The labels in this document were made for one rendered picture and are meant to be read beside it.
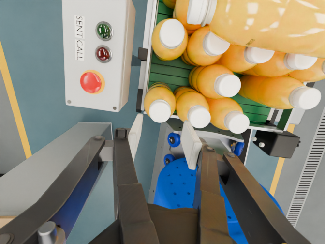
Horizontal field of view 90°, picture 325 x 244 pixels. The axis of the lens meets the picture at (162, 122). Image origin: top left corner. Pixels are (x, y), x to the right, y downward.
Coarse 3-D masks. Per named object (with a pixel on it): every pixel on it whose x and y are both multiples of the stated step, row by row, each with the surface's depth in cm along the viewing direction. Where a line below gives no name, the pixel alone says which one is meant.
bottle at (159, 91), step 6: (156, 84) 42; (162, 84) 41; (150, 90) 35; (156, 90) 34; (162, 90) 34; (168, 90) 35; (150, 96) 33; (156, 96) 32; (162, 96) 32; (168, 96) 33; (174, 96) 36; (144, 102) 35; (150, 102) 32; (168, 102) 32; (174, 102) 34; (144, 108) 35; (174, 108) 34
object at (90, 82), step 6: (90, 72) 28; (84, 78) 28; (90, 78) 28; (96, 78) 28; (84, 84) 28; (90, 84) 28; (96, 84) 28; (84, 90) 29; (90, 90) 29; (96, 90) 29
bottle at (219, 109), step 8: (216, 104) 36; (224, 104) 34; (232, 104) 34; (216, 112) 35; (224, 112) 33; (232, 112) 32; (240, 112) 32; (216, 120) 35; (224, 120) 32; (224, 128) 35
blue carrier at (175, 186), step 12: (168, 168) 43; (180, 168) 44; (168, 180) 38; (180, 180) 39; (192, 180) 40; (156, 192) 37; (168, 192) 35; (180, 192) 35; (192, 192) 36; (168, 204) 32; (180, 204) 32; (192, 204) 33; (228, 204) 34; (276, 204) 36; (228, 216) 31; (228, 228) 29; (240, 228) 30; (240, 240) 27
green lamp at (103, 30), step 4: (100, 24) 25; (104, 24) 26; (100, 28) 25; (104, 28) 26; (108, 28) 26; (100, 32) 26; (104, 32) 26; (108, 32) 26; (100, 36) 26; (104, 36) 26; (108, 36) 26
